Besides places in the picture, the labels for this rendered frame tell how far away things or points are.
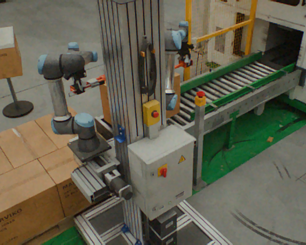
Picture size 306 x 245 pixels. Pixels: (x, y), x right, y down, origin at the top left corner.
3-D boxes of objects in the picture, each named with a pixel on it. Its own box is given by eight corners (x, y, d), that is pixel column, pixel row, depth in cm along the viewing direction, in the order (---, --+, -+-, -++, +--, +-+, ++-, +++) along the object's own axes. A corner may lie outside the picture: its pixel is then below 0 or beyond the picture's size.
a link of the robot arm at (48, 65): (75, 138, 222) (59, 58, 193) (52, 138, 223) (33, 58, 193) (79, 128, 232) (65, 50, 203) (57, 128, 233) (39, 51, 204)
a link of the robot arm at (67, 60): (79, 54, 193) (97, 47, 240) (60, 55, 194) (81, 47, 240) (81, 75, 196) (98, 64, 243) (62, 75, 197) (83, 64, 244)
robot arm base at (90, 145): (104, 146, 231) (102, 133, 225) (84, 155, 224) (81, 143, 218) (93, 135, 241) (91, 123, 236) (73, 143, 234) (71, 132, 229)
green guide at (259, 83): (291, 69, 412) (292, 62, 407) (299, 72, 405) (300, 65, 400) (189, 119, 337) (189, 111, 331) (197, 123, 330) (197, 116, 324)
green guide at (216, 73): (255, 55, 448) (256, 49, 442) (261, 58, 441) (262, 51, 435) (156, 97, 372) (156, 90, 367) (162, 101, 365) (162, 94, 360)
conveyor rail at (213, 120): (294, 83, 415) (298, 69, 404) (298, 84, 412) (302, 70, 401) (136, 167, 306) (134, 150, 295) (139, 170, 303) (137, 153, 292)
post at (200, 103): (196, 179, 346) (200, 94, 289) (201, 184, 342) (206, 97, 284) (191, 182, 343) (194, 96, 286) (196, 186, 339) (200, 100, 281)
